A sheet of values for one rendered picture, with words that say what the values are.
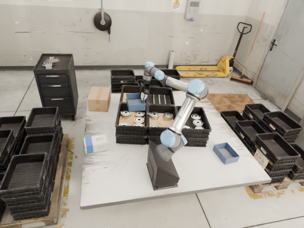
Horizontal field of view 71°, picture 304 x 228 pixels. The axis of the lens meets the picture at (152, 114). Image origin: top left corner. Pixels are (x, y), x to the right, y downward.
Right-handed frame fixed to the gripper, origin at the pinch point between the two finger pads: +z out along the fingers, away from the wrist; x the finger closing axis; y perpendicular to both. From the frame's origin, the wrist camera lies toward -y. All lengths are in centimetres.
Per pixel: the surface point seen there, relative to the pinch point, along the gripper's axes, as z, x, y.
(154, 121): 27.0, -17.1, 2.9
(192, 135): 21, -48, -24
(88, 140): 39, 46, -14
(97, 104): 37, 39, 44
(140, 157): 42, 0, -32
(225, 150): 32, -84, -33
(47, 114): 75, 99, 73
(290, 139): 44, -205, 3
